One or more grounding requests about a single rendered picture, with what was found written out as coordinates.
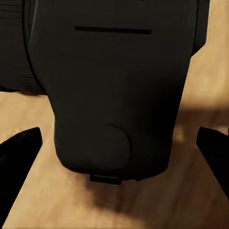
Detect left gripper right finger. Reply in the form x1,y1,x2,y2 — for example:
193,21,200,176
197,127,229,199

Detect digital camera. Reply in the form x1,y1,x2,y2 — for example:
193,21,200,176
0,0,210,185

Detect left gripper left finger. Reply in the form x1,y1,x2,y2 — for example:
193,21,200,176
0,127,42,229

